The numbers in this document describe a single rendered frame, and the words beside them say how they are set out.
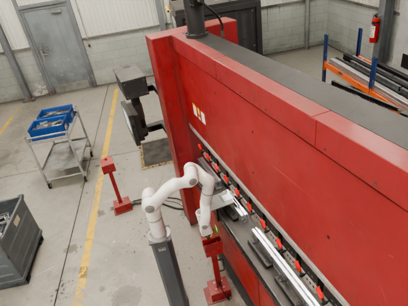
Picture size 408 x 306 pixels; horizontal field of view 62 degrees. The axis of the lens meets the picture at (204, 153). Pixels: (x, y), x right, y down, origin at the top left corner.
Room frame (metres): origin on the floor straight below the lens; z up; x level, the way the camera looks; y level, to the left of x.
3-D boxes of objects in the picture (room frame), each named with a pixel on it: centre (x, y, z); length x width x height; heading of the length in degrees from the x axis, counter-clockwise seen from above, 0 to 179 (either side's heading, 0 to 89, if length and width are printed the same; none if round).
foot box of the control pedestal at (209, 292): (2.11, 0.09, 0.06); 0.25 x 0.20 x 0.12; 99
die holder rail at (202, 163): (2.90, -0.02, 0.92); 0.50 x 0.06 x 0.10; 17
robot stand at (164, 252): (2.03, 0.47, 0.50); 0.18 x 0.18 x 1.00; 4
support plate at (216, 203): (2.33, -0.04, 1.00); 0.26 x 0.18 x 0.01; 107
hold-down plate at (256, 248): (1.78, -0.31, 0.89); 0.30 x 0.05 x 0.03; 17
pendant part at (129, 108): (3.36, 0.71, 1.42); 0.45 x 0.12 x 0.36; 18
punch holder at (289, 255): (1.44, -0.47, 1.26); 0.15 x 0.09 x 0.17; 17
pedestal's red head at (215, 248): (2.12, 0.06, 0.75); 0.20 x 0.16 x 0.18; 9
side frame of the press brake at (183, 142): (3.35, -0.06, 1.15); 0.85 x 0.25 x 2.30; 107
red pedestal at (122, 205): (3.66, 1.23, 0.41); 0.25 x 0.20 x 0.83; 107
